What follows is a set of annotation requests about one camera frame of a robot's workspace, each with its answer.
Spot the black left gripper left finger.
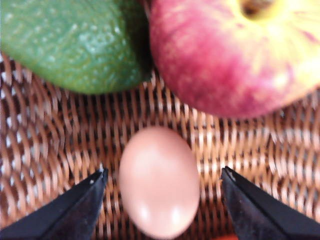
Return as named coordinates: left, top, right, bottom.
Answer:
left=0, top=168, right=109, bottom=240

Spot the brown egg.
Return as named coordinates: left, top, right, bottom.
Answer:
left=119, top=126, right=201, bottom=239

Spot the brown wicker basket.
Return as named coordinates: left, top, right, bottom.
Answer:
left=0, top=52, right=320, bottom=240

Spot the orange mandarin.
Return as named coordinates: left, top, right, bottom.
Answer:
left=217, top=235, right=238, bottom=240

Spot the red yellow apple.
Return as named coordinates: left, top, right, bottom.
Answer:
left=149, top=0, right=320, bottom=118

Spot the green avocado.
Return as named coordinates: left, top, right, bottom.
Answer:
left=0, top=0, right=154, bottom=94

